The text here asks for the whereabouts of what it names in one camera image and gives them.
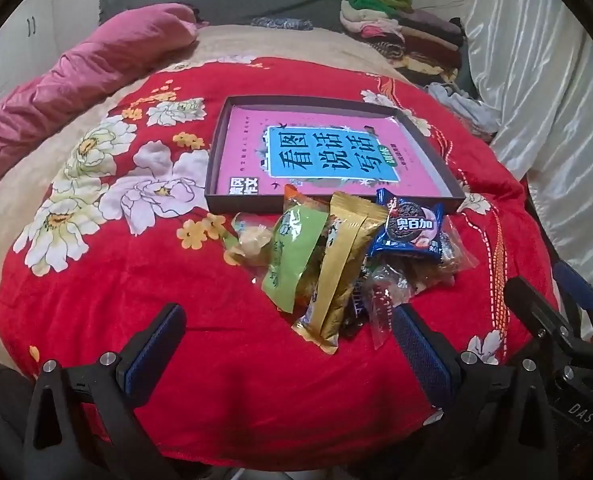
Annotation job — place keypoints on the stack of folded clothes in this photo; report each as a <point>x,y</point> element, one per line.
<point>416,35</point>

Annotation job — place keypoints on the pale crumpled cloth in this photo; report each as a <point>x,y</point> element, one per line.
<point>464,105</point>

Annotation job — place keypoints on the white satin curtain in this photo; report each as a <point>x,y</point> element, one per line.
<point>541,85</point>

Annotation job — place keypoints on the red floral blanket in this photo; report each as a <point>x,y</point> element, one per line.
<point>201,385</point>

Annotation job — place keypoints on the gold snack packet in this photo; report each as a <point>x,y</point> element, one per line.
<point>344,270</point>

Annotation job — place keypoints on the pink book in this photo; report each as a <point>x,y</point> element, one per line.
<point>246,160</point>

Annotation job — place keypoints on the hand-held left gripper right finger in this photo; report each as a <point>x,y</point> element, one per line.
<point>421,355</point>

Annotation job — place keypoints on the orange-edged pastry packet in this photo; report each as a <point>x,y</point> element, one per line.
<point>290,194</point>

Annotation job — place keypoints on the dark patterned cloth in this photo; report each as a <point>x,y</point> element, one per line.
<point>281,22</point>

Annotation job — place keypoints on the clear-wrapped pastry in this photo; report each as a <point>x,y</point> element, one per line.
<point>386,305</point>

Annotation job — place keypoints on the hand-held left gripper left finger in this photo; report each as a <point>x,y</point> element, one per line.
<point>159,345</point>

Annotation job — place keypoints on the small round pastries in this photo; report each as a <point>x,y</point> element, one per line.
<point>249,242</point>

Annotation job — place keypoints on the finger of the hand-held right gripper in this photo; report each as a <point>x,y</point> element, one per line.
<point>541,310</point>
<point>578,282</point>

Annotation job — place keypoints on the white wardrobe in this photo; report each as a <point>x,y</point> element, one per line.
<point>11,45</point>

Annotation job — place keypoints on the pink quilt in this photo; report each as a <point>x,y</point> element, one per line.
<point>76,75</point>

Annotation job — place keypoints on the green snack packet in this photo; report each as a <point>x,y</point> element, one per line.
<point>296,255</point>

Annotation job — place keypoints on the dark shallow cardboard box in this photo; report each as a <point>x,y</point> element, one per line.
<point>216,170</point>

